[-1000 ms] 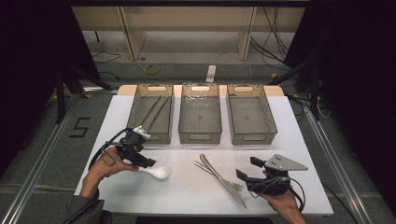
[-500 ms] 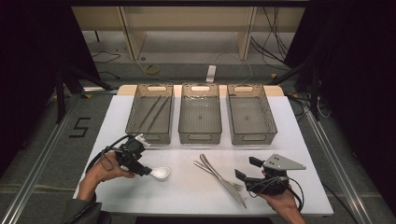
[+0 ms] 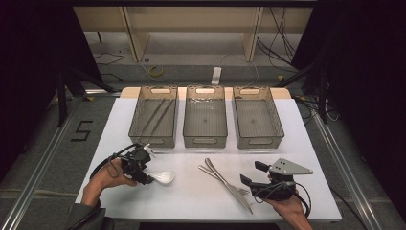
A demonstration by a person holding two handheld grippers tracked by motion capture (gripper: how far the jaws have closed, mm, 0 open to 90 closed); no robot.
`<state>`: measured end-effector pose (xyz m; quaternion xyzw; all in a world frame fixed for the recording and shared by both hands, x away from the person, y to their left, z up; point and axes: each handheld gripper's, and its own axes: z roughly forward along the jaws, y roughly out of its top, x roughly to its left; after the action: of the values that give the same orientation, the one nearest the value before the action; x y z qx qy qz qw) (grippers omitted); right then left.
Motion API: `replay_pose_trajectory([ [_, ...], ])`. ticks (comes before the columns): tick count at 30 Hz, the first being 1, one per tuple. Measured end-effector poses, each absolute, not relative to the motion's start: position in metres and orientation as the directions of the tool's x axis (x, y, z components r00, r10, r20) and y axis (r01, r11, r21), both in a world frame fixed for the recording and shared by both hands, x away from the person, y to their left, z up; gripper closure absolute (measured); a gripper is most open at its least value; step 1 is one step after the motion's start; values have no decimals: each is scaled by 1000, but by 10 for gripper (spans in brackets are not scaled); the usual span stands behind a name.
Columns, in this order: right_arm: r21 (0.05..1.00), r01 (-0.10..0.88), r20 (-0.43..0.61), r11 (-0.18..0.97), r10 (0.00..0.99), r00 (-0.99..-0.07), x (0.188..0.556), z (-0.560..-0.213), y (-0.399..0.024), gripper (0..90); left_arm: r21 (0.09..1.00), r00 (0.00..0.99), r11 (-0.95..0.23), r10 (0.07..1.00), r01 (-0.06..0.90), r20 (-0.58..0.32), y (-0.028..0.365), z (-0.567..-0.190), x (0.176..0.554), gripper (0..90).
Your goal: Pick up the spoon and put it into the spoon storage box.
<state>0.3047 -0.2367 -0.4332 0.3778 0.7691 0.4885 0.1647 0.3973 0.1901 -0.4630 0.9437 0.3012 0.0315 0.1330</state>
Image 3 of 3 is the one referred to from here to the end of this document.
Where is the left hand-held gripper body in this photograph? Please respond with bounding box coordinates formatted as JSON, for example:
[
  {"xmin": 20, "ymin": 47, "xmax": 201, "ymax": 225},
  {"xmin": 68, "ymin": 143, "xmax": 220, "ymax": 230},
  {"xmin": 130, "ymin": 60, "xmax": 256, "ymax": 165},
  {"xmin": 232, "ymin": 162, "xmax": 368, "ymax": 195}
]
[{"xmin": 120, "ymin": 142, "xmax": 157, "ymax": 176}]

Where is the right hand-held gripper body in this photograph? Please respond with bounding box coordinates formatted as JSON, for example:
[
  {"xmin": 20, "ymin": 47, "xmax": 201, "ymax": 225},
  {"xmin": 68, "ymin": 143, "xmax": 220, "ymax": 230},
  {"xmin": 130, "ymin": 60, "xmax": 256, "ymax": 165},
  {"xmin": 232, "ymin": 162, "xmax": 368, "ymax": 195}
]
[{"xmin": 249, "ymin": 157, "xmax": 315, "ymax": 202}]

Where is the metal table knife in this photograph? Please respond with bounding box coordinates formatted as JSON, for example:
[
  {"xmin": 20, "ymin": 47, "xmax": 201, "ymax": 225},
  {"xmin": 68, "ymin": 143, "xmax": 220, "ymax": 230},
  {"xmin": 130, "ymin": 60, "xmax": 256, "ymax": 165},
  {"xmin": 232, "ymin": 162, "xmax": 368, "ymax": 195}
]
[{"xmin": 204, "ymin": 157, "xmax": 254, "ymax": 215}]

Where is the white ceramic spoon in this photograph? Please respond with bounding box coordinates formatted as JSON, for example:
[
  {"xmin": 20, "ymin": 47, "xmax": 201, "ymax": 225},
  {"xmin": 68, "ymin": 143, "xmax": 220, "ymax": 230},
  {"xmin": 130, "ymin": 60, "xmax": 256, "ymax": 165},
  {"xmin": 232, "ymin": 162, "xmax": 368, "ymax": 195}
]
[{"xmin": 144, "ymin": 170, "xmax": 176, "ymax": 185}]

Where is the grey translucent plastic bin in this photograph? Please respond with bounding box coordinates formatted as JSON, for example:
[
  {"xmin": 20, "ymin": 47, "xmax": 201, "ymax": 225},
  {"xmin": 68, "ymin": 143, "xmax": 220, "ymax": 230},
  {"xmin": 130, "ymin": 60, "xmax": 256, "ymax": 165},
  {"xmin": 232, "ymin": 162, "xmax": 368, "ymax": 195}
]
[
  {"xmin": 127, "ymin": 85, "xmax": 179, "ymax": 149},
  {"xmin": 182, "ymin": 84, "xmax": 229, "ymax": 149},
  {"xmin": 232, "ymin": 85, "xmax": 285, "ymax": 150}
]

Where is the person's right hand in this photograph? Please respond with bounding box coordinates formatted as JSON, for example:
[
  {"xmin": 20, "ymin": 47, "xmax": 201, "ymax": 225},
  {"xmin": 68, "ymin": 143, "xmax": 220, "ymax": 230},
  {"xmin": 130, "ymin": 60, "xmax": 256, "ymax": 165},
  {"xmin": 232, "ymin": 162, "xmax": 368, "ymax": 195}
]
[{"xmin": 263, "ymin": 192, "xmax": 308, "ymax": 222}]

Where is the person's left hand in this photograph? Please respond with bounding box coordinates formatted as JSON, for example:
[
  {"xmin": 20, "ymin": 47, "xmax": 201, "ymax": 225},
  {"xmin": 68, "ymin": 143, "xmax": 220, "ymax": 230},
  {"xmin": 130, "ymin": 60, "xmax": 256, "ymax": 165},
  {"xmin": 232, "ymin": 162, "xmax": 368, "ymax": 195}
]
[{"xmin": 79, "ymin": 157, "xmax": 139, "ymax": 207}]

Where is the white table mat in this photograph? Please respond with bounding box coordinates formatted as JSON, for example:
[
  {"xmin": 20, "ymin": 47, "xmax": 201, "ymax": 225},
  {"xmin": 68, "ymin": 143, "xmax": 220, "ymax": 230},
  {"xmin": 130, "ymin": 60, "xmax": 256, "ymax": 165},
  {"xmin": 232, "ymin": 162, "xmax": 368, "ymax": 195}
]
[{"xmin": 69, "ymin": 96, "xmax": 343, "ymax": 222}]

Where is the black metal stand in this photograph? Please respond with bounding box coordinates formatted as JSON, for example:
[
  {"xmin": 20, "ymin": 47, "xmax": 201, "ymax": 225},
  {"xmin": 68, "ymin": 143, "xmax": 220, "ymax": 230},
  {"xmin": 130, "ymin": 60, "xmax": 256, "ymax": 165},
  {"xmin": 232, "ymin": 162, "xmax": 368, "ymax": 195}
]
[
  {"xmin": 276, "ymin": 57, "xmax": 329, "ymax": 125},
  {"xmin": 56, "ymin": 66, "xmax": 116, "ymax": 127}
]

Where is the white power strip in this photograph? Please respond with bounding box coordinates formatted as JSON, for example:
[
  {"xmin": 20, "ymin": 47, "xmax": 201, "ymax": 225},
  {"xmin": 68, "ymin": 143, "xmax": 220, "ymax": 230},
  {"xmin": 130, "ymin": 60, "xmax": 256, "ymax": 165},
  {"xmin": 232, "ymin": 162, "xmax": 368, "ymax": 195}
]
[{"xmin": 211, "ymin": 66, "xmax": 223, "ymax": 86}]

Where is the black curtain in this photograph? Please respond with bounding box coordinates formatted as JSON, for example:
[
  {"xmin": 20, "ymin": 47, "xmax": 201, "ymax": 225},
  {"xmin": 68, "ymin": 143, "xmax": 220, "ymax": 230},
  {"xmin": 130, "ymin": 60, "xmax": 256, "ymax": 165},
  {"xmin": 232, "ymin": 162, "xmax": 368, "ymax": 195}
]
[
  {"xmin": 0, "ymin": 0, "xmax": 104, "ymax": 183},
  {"xmin": 291, "ymin": 0, "xmax": 406, "ymax": 221}
]

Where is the light wooden desk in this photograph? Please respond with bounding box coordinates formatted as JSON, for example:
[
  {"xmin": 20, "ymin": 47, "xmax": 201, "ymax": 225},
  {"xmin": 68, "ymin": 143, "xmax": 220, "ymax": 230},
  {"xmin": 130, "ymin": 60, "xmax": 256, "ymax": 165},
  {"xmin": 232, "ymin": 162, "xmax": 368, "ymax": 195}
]
[{"xmin": 74, "ymin": 6, "xmax": 314, "ymax": 63}]

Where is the right hand-held gripper black cable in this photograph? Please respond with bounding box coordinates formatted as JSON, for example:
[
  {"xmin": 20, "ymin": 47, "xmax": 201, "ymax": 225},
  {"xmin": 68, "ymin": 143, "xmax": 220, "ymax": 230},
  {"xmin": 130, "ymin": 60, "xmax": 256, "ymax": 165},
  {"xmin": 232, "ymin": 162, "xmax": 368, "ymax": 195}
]
[{"xmin": 255, "ymin": 181, "xmax": 313, "ymax": 220}]

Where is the hand-held gripper black cable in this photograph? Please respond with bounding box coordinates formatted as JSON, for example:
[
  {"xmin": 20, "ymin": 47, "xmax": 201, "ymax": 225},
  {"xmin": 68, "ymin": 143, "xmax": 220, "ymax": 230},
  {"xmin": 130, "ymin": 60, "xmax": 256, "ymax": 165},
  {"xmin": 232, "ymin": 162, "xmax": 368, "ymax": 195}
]
[
  {"xmin": 68, "ymin": 143, "xmax": 142, "ymax": 230},
  {"xmin": 255, "ymin": 181, "xmax": 313, "ymax": 220}
]

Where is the left hand-held gripper black cable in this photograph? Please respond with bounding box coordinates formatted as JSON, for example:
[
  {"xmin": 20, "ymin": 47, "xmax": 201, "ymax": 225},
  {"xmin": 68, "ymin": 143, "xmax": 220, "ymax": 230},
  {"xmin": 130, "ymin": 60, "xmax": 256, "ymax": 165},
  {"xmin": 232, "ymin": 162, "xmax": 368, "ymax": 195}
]
[{"xmin": 68, "ymin": 143, "xmax": 142, "ymax": 230}]

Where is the aluminium floor rail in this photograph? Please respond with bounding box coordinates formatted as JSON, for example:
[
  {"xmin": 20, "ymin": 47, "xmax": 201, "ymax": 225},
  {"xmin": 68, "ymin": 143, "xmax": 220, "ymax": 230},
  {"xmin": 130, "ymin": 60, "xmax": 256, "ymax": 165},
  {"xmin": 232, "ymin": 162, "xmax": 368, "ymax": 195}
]
[
  {"xmin": 312, "ymin": 113, "xmax": 382, "ymax": 230},
  {"xmin": 0, "ymin": 95, "xmax": 80, "ymax": 230}
]

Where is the yellow cable coil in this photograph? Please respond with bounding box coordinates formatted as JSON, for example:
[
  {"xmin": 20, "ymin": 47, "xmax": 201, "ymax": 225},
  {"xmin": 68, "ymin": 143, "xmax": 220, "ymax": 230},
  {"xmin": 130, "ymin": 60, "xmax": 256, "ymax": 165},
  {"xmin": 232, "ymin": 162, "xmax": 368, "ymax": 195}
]
[{"xmin": 147, "ymin": 65, "xmax": 165, "ymax": 79}]

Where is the white floor cable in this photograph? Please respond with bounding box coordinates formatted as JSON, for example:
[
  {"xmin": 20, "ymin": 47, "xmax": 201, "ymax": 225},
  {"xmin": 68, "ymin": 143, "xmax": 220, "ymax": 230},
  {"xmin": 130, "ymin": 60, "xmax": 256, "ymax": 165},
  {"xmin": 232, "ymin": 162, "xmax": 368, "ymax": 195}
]
[{"xmin": 219, "ymin": 52, "xmax": 260, "ymax": 87}]

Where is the black cable bundle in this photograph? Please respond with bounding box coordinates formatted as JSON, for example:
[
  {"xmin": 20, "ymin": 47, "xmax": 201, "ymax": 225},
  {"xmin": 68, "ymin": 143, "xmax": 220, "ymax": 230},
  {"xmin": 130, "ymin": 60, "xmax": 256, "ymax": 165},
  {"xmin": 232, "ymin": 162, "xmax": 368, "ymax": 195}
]
[{"xmin": 257, "ymin": 6, "xmax": 300, "ymax": 73}]

